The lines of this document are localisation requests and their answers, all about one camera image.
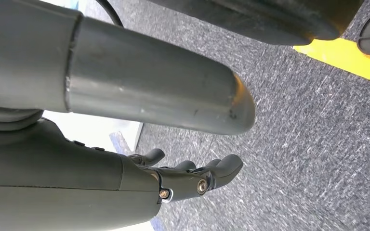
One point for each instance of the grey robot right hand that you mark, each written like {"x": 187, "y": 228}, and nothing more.
{"x": 140, "y": 83}

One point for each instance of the black robot body shell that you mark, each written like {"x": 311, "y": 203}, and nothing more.
{"x": 268, "y": 19}

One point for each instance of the yellow floor strip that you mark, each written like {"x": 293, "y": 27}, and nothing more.
{"x": 347, "y": 60}

